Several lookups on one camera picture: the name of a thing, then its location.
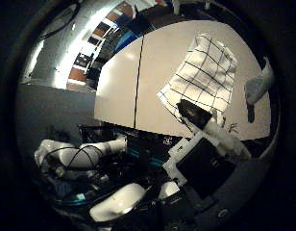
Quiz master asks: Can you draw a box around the white cloth with black checks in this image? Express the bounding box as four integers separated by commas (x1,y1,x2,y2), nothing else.
157,32,238,124

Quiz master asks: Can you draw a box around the shelf unit with brown bins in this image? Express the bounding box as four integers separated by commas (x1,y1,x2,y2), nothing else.
66,0,146,91

